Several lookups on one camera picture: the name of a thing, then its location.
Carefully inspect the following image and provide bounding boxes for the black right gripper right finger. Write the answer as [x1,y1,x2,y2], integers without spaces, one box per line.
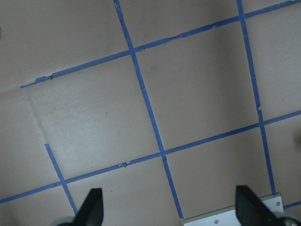
[235,186,285,226]

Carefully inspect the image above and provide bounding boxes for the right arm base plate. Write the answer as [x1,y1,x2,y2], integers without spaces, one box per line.
[182,194,284,226]

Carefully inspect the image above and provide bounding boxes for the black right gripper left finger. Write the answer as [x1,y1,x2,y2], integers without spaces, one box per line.
[72,188,104,226]

